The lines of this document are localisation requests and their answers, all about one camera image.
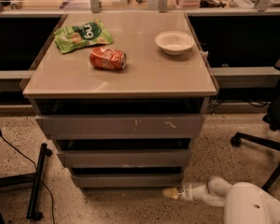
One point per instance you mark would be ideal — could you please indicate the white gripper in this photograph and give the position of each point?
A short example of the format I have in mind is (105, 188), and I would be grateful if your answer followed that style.
(188, 191)

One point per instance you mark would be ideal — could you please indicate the grey bottom drawer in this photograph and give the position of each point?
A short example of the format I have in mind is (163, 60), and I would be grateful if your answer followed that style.
(137, 177)

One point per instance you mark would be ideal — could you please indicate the grey drawer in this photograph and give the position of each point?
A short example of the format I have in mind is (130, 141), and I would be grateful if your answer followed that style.
(137, 177)
(124, 158)
(70, 127)

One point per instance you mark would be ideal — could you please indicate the grey middle drawer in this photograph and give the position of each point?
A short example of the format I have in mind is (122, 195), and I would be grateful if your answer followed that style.
(124, 158)

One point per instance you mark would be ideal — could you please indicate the grey top drawer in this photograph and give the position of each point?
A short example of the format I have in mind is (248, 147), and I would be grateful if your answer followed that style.
(70, 127)

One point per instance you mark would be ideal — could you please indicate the grey drawer cabinet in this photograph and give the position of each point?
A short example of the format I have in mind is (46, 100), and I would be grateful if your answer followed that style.
(152, 83)

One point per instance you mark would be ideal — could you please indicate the black floor stand leg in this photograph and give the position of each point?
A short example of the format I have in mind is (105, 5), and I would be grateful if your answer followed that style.
(33, 178)

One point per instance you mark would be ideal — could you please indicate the white bowl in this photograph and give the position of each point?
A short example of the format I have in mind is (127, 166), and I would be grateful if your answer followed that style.
(174, 42)

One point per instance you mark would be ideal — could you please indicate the crushed orange soda can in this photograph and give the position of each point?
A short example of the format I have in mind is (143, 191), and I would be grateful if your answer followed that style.
(109, 59)

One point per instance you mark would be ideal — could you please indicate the green snack bag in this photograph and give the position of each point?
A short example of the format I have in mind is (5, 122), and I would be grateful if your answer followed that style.
(70, 38)

